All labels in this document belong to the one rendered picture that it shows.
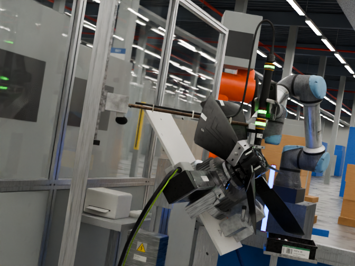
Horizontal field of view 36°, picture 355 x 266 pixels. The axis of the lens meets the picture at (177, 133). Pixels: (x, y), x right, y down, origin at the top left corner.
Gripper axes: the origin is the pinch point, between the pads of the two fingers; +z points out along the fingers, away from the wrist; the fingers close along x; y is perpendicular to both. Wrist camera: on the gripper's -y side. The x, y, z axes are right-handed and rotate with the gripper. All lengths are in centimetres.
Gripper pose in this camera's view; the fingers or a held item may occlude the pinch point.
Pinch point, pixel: (262, 98)
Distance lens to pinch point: 232.3
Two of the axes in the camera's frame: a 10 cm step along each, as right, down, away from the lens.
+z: -4.0, -0.8, -9.1
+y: -1.6, 9.9, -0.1
